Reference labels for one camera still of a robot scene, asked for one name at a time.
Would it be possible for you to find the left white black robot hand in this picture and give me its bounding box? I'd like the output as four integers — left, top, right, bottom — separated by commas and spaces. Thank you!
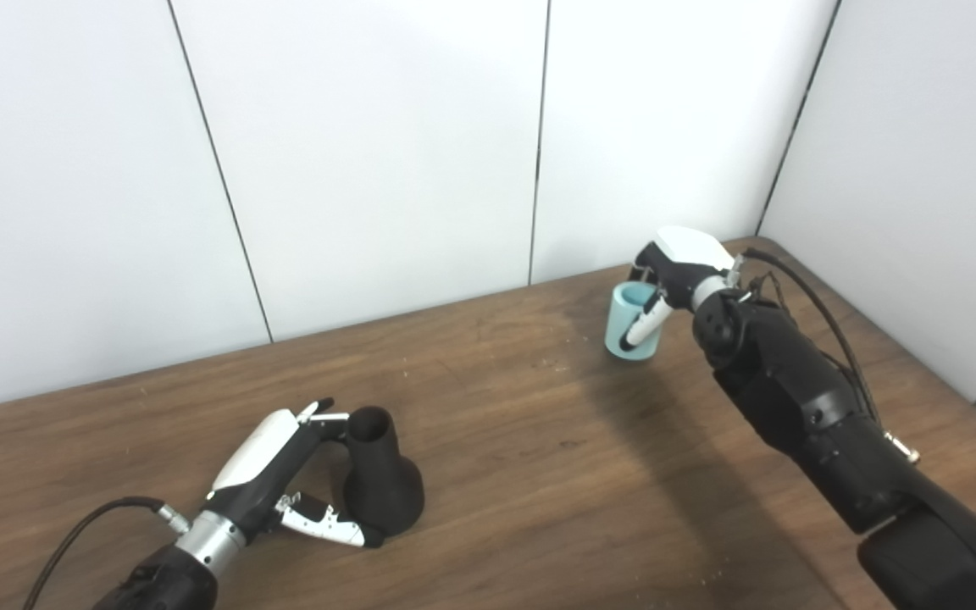
200, 397, 387, 550

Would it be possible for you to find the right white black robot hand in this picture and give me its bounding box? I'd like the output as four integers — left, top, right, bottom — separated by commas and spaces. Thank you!
619, 226, 743, 352

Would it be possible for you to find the light-blue hose piece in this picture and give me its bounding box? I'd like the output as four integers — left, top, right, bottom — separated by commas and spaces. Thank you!
605, 282, 665, 363

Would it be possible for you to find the black flared nozzle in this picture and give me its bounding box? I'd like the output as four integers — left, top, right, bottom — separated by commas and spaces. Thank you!
342, 406, 425, 537

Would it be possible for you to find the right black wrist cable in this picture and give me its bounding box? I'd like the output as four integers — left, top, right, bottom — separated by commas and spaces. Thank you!
729, 247, 921, 464

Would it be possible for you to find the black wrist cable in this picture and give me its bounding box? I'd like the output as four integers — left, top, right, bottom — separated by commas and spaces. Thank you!
22, 496, 192, 610
729, 247, 921, 464

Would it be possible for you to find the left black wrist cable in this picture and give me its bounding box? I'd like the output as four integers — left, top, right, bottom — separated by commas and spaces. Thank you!
22, 496, 192, 610

